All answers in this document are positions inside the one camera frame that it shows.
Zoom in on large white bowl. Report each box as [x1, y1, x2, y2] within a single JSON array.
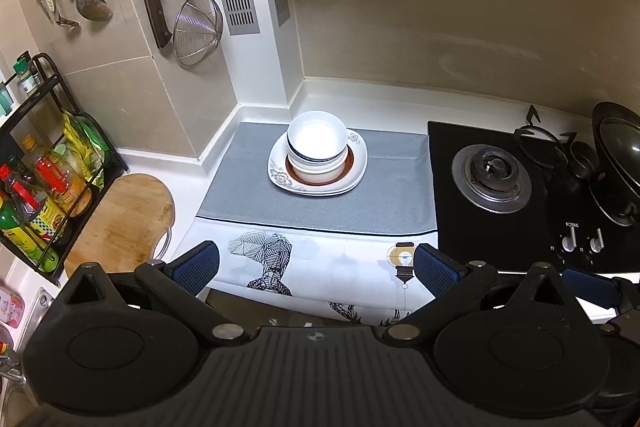
[[288, 110, 347, 159]]

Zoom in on black gas stove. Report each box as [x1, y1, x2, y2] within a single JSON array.
[[427, 120, 640, 276]]

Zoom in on white printed cloth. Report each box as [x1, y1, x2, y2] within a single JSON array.
[[192, 215, 441, 329]]

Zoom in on green bottle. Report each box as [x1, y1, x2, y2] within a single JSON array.
[[0, 196, 32, 254]]

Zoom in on black pan support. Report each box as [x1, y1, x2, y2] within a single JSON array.
[[515, 104, 601, 182]]

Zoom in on yellow snack packets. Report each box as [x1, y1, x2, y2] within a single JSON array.
[[60, 110, 112, 191]]

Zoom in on oil bottle with red label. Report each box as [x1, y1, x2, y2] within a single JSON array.
[[34, 146, 96, 221]]

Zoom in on cream bowl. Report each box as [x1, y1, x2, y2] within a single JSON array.
[[289, 159, 346, 182]]

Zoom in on orange capped bottle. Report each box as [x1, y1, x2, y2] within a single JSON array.
[[20, 134, 42, 164]]

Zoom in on grey mat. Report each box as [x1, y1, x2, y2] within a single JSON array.
[[196, 122, 439, 236]]

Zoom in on red capped sauce bottle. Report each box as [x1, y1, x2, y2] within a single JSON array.
[[0, 164, 69, 254]]

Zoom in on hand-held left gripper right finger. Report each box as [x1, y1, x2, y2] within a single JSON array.
[[384, 243, 584, 342]]

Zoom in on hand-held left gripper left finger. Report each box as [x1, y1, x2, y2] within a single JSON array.
[[64, 241, 252, 344]]

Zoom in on round wooden cutting board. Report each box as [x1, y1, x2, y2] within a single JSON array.
[[63, 173, 176, 279]]

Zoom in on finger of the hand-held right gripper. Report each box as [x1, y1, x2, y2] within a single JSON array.
[[561, 268, 640, 323]]

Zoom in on metal sink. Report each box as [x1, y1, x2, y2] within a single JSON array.
[[0, 286, 57, 410]]

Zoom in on round stove burner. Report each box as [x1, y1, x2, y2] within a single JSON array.
[[451, 144, 533, 214]]

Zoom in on black wok with lid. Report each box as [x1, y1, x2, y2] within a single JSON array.
[[589, 102, 640, 228]]

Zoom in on brown plate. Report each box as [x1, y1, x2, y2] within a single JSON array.
[[284, 146, 356, 186]]

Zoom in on green capped spice jar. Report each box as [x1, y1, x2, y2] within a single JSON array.
[[12, 55, 41, 97]]

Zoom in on black wire rack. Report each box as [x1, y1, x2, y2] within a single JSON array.
[[0, 52, 130, 286]]

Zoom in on white floral plate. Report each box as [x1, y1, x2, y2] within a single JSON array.
[[272, 169, 367, 199], [268, 130, 369, 194]]

